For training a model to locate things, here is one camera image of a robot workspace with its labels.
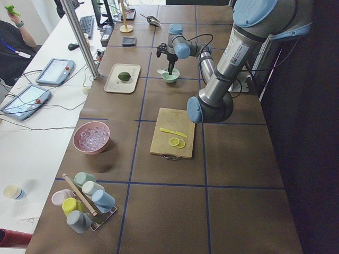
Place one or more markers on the paper cup blue stripe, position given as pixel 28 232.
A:
pixel 14 192

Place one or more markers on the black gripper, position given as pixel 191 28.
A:
pixel 170 57

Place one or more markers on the black computer mouse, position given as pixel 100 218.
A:
pixel 73 46

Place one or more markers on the mint green bowl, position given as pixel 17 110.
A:
pixel 170 78

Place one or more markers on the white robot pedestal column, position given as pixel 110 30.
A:
pixel 240 84

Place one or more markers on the red object at edge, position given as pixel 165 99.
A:
pixel 15 239

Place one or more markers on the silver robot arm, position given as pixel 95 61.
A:
pixel 254 22

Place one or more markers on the yellow plastic knife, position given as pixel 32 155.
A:
pixel 173 132

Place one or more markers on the wooden cutting board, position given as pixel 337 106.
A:
pixel 176 120

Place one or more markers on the cream rabbit tray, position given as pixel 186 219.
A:
pixel 114 85

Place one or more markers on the green avocado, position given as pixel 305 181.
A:
pixel 124 76

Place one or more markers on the metal scoop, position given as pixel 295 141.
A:
pixel 152 20

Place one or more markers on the person in black shirt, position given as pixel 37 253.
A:
pixel 17 49

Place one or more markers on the wooden mug tree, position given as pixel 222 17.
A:
pixel 125 28

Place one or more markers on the lower teach pendant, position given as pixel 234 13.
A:
pixel 23 105

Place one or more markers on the aluminium frame post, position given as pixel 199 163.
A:
pixel 80 37

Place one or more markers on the cup rack with cups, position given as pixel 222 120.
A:
pixel 85 203

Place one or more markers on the grey folded cloth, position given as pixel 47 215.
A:
pixel 129 41

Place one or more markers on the black box with label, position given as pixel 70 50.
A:
pixel 106 33

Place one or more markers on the pink bowl with ice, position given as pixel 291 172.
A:
pixel 92 137

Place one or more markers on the white plastic spoon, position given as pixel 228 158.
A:
pixel 160 71

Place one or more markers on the teach pendant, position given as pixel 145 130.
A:
pixel 56 72
pixel 23 105

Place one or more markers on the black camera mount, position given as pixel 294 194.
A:
pixel 161 49

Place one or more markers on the black keyboard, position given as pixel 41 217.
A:
pixel 87 24

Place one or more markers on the upper teach pendant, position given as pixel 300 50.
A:
pixel 56 72

